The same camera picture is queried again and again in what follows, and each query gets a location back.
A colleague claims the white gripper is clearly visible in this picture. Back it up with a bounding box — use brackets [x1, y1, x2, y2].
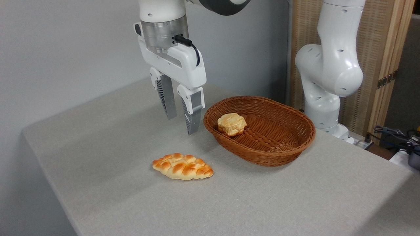
[134, 22, 207, 136]

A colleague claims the braided golden bread loaf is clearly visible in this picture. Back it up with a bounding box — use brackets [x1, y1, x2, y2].
[152, 152, 214, 181]

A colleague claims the small round bread bun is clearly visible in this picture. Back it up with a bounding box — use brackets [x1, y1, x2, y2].
[217, 112, 247, 137]

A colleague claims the brown wicker basket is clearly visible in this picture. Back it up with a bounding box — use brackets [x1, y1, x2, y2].
[203, 95, 316, 167]

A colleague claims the wooden rattan folding screen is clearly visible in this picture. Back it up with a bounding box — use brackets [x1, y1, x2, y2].
[290, 0, 416, 145]

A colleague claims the metal screen hinge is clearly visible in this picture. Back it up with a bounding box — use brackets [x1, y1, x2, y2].
[376, 70, 398, 90]

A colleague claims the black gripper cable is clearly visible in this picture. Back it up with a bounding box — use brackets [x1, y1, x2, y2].
[174, 34, 201, 67]

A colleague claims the grey cable bundle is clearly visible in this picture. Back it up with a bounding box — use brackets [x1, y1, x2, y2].
[373, 125, 420, 155]

